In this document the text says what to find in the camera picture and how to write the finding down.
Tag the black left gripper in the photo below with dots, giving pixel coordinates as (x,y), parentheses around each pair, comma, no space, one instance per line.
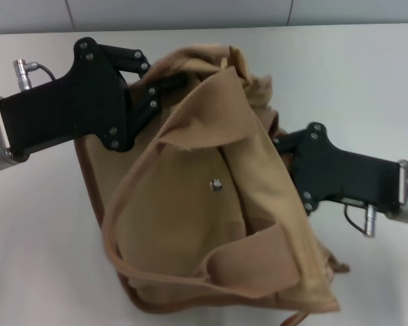
(71,108)

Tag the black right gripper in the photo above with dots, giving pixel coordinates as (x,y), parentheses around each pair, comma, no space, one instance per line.
(343,173)

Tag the khaki canvas food bag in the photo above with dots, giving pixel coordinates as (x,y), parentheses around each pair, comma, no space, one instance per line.
(177,210)

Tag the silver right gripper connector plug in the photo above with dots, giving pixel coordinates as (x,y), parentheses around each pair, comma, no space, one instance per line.
(369,220)

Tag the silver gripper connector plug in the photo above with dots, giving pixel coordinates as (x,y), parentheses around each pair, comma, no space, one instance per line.
(26,78)
(369,220)

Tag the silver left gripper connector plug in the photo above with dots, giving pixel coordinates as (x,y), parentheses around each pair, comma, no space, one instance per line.
(26,78)

